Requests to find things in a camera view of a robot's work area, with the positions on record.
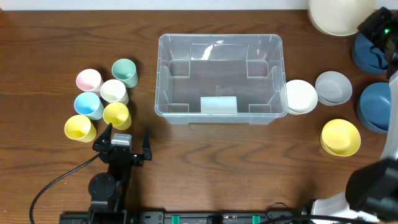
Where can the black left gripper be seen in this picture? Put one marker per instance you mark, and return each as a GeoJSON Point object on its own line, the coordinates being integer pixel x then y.
{"type": "Point", "coordinates": [123, 156]}

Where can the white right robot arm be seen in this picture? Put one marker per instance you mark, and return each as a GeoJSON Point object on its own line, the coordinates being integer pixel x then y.
{"type": "Point", "coordinates": [369, 194]}

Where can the small white bowl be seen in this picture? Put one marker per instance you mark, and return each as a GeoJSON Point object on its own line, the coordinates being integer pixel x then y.
{"type": "Point", "coordinates": [299, 97]}

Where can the pink cup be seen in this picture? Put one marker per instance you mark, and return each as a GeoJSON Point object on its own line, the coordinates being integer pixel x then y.
{"type": "Point", "coordinates": [89, 80]}

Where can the yellow cup near bin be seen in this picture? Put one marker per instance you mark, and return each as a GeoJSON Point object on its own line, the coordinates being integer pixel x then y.
{"type": "Point", "coordinates": [118, 115]}

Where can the small grey bowl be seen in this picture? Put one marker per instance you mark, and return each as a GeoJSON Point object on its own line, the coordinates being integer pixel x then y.
{"type": "Point", "coordinates": [333, 88]}

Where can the light blue cup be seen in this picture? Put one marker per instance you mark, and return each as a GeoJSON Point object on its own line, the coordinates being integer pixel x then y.
{"type": "Point", "coordinates": [90, 105]}

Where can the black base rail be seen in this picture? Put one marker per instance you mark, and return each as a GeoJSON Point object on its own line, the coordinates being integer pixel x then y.
{"type": "Point", "coordinates": [158, 217]}

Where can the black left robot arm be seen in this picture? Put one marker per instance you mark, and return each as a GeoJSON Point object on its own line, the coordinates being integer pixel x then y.
{"type": "Point", "coordinates": [108, 189]}

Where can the yellow bowl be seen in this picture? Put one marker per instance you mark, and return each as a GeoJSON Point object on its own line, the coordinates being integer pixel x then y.
{"type": "Point", "coordinates": [341, 138]}

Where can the dark blue bowl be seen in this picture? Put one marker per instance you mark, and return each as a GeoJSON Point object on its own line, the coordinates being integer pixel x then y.
{"type": "Point", "coordinates": [374, 106]}
{"type": "Point", "coordinates": [367, 57]}

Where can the cream white cup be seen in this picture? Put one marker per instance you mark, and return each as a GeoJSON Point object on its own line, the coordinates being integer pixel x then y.
{"type": "Point", "coordinates": [114, 91]}

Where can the large cream bowl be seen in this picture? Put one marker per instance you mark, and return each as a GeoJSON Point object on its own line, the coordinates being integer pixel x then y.
{"type": "Point", "coordinates": [339, 17]}

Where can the clear plastic storage bin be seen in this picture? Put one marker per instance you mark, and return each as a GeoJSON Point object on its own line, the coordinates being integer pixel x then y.
{"type": "Point", "coordinates": [220, 78]}

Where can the mint green cup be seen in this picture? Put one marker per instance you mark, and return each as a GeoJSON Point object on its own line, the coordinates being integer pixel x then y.
{"type": "Point", "coordinates": [125, 70]}

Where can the yellow cup far left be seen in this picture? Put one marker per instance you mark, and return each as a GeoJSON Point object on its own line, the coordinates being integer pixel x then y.
{"type": "Point", "coordinates": [80, 128]}

